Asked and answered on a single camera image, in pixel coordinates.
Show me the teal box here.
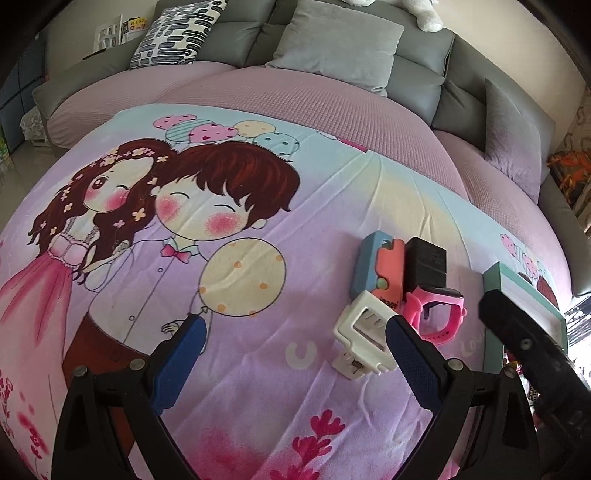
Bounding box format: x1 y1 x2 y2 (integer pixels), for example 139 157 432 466
482 261 568 374

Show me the small orange blue toy knife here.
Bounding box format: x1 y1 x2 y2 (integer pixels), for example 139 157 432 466
350 232 407 303

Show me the purple grey pillow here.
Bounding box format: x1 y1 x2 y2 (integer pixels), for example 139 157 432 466
482 78 557 204

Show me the black rectangular box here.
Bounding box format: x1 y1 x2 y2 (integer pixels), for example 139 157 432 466
404 237 448 296

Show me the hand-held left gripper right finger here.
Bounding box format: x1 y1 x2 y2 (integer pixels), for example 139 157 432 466
385 314 541 480

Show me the pink sofa cover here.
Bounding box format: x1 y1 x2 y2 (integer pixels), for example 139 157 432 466
48 62 583 296

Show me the pink watch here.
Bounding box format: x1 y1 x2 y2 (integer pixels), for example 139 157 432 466
401 284 467 346

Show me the printed blanket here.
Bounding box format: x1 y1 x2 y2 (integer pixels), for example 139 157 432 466
0 104 573 480

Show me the light grey pillow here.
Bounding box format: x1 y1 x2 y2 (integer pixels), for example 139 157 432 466
265 0 406 97

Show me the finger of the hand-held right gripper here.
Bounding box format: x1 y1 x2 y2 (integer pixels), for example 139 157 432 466
478 288 591 480

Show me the white lace covered stool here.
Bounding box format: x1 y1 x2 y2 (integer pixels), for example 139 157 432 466
18 108 49 147

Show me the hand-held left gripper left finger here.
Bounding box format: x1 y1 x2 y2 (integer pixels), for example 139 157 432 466
52 314 207 480

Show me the white magazine holder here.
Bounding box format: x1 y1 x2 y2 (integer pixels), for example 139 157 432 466
95 16 123 54

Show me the white plush toy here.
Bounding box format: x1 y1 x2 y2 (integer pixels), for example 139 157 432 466
346 0 444 33

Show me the grey sofa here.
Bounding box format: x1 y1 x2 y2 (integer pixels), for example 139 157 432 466
32 0 591 301

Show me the white hair clip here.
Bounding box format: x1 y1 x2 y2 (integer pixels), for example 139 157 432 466
331 292 402 380

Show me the orange patterned cloth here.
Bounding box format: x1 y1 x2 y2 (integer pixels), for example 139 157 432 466
547 150 591 209

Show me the dark blue cabinet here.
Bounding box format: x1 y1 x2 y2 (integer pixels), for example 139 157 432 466
0 60 47 153

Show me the black white patterned pillow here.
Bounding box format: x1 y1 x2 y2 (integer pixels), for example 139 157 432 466
129 0 228 70

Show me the yellow book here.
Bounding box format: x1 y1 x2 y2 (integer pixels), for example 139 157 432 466
122 16 151 44

